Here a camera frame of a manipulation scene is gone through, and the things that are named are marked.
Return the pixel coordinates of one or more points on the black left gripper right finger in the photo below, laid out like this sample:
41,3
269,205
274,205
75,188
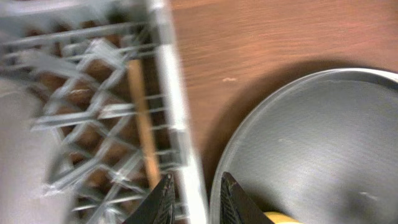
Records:
236,207

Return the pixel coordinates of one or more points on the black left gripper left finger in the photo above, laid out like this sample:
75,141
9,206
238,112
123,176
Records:
159,205

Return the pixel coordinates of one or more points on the wooden chopstick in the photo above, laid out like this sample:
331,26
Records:
144,123

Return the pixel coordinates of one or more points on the yellow bowl with food scraps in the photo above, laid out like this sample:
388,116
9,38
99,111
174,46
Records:
280,218

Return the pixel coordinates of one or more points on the grey plastic dishwasher rack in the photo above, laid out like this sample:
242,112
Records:
70,145

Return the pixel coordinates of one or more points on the round black serving tray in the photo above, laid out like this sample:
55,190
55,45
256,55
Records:
322,149

